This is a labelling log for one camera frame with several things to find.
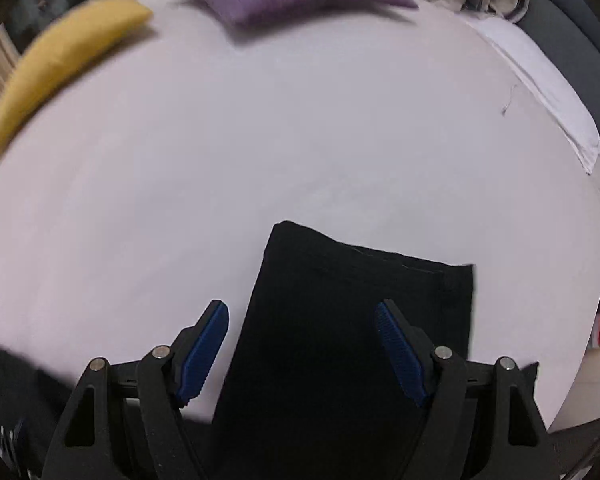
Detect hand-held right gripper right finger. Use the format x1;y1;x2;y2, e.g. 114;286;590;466
375;299;561;480

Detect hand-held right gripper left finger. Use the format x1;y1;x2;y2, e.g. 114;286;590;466
40;300;229;480

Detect black pants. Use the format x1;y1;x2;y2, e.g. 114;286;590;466
0;220;539;480

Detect bed with white sheet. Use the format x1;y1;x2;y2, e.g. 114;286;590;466
0;0;600;433

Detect white pillow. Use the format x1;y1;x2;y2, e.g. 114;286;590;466
457;12;600;176

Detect yellow pillow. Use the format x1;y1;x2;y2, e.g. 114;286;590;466
0;0;153;167

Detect grey padded headboard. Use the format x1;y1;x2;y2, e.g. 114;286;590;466
522;0;600;83

